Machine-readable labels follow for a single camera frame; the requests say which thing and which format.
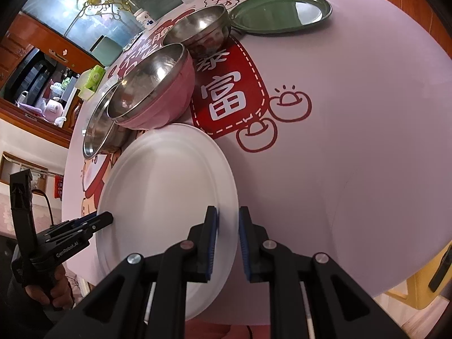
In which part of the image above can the foil blister pack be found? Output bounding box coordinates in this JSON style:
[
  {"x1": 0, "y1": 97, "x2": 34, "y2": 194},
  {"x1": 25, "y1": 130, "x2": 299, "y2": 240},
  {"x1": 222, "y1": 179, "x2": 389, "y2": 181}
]
[{"x1": 122, "y1": 30, "x2": 144, "y2": 52}]

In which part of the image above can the printed pink tablecloth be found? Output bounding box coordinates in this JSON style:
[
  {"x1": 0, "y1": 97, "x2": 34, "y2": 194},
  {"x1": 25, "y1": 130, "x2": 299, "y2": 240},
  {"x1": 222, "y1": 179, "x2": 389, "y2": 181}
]
[{"x1": 62, "y1": 0, "x2": 452, "y2": 325}]

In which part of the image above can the yellow plastic stool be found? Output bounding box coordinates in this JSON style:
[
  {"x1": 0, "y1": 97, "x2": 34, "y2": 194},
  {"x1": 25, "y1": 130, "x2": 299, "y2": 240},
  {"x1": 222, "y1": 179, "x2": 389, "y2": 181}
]
[{"x1": 385, "y1": 251, "x2": 452, "y2": 311}]

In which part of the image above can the green tissue box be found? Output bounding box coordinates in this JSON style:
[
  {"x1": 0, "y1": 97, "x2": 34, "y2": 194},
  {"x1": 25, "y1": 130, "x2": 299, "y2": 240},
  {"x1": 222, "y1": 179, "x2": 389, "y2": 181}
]
[{"x1": 77, "y1": 65, "x2": 107, "y2": 99}]

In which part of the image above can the white pill bottle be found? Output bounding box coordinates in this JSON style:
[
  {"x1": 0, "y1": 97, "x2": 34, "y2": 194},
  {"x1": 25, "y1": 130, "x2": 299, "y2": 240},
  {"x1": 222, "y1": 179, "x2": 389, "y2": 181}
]
[{"x1": 134, "y1": 9, "x2": 156, "y2": 27}]

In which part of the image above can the patterned steel bowl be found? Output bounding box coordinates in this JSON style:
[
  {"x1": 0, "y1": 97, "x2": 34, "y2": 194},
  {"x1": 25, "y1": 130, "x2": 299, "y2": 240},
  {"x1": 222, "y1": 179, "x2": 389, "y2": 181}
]
[{"x1": 162, "y1": 5, "x2": 231, "y2": 59}]

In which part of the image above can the green plate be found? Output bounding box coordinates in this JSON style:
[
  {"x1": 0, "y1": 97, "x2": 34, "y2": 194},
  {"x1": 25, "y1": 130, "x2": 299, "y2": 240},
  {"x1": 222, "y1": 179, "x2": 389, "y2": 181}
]
[{"x1": 229, "y1": 0, "x2": 333, "y2": 36}]

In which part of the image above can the person's left hand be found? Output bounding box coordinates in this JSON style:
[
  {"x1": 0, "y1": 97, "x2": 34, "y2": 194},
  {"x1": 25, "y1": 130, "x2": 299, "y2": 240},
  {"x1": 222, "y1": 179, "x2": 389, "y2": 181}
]
[{"x1": 25, "y1": 266, "x2": 75, "y2": 311}]

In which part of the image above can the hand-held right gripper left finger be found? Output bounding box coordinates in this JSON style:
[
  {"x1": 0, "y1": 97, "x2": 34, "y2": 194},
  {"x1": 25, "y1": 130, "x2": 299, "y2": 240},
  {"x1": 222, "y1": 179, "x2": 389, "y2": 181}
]
[{"x1": 44, "y1": 205, "x2": 220, "y2": 339}]

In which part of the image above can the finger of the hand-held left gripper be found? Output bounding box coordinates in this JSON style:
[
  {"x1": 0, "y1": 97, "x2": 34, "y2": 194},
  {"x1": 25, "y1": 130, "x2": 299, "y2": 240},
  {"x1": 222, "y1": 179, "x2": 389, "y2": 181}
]
[
  {"x1": 69, "y1": 215, "x2": 97, "y2": 230},
  {"x1": 79, "y1": 212, "x2": 114, "y2": 235}
]

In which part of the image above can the black range hood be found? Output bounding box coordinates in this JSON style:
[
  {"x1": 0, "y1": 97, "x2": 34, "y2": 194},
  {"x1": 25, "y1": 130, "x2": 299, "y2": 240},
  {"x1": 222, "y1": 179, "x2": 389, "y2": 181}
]
[{"x1": 3, "y1": 47, "x2": 57, "y2": 96}]

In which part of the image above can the white plate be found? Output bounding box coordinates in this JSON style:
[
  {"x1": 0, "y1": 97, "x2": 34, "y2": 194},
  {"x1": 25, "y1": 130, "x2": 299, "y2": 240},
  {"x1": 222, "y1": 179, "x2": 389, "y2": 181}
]
[{"x1": 96, "y1": 123, "x2": 238, "y2": 322}]

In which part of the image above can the wide-rimmed steel bowl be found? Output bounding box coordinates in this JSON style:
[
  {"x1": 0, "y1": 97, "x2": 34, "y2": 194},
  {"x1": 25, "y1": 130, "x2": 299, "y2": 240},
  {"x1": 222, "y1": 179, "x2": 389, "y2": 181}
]
[{"x1": 82, "y1": 83, "x2": 133, "y2": 160}]

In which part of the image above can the pink steel bowl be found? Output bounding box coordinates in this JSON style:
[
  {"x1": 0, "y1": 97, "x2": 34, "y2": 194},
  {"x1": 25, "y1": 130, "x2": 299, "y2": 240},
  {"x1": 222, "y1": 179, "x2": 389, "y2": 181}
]
[{"x1": 107, "y1": 43, "x2": 196, "y2": 130}]

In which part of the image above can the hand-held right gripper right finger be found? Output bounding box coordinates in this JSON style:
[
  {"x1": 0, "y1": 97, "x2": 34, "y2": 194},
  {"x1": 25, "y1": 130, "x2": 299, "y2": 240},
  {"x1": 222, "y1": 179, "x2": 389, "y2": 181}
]
[{"x1": 238, "y1": 206, "x2": 410, "y2": 339}]

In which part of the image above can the wooden framed wall niche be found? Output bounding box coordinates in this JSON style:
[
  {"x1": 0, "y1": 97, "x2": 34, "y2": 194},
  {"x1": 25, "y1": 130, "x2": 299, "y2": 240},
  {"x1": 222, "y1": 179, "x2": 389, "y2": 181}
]
[{"x1": 2, "y1": 151, "x2": 48, "y2": 184}]

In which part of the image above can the pale green canister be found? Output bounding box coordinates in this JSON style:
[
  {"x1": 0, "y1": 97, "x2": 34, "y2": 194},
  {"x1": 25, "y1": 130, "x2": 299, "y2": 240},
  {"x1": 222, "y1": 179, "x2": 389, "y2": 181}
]
[{"x1": 91, "y1": 35, "x2": 124, "y2": 67}]

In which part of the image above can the pink electric kettle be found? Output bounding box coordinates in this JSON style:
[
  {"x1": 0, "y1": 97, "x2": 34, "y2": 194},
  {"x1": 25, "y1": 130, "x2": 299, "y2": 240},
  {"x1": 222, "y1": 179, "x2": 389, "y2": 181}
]
[{"x1": 42, "y1": 99, "x2": 68, "y2": 124}]

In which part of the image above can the black cable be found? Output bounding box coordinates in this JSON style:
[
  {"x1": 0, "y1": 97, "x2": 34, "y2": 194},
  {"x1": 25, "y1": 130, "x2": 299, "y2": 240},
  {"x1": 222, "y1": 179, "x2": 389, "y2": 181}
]
[{"x1": 31, "y1": 189, "x2": 55, "y2": 227}]

